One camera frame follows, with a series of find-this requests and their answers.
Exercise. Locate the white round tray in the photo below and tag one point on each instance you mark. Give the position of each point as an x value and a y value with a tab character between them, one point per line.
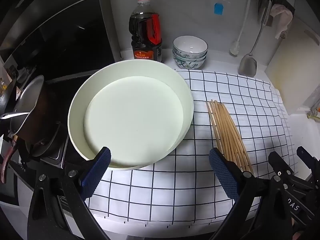
135	115

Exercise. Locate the metal spatula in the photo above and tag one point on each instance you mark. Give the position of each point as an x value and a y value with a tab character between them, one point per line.
247	65

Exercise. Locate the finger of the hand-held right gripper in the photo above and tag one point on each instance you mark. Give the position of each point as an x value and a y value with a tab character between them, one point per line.
278	162
307	157

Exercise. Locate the white black checked cloth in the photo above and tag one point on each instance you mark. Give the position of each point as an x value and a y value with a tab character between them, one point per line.
175	180

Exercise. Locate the pink hanging cloth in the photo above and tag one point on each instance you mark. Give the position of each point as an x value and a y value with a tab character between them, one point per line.
282	17

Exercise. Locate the white cutting board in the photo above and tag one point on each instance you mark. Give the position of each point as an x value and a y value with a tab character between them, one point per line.
292	67

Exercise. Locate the black range hood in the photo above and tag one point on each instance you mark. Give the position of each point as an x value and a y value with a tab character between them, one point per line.
57	30

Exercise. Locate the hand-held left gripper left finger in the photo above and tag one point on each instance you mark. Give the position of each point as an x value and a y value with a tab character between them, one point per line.
96	172

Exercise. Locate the gas stove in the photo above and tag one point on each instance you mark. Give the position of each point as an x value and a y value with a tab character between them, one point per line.
55	145

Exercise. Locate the bundle of wooden chopsticks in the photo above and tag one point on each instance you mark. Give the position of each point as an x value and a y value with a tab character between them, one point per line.
225	122

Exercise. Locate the white dish brush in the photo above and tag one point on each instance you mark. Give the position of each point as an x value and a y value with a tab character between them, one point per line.
235	47

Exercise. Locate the floral ceramic bowl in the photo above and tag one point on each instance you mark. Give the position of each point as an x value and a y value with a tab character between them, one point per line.
187	64
180	56
190	45

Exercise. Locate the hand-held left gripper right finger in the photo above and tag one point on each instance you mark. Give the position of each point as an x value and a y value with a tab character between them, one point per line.
225	175

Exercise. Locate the dark saucepan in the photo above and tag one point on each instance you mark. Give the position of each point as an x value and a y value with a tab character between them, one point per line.
25	105

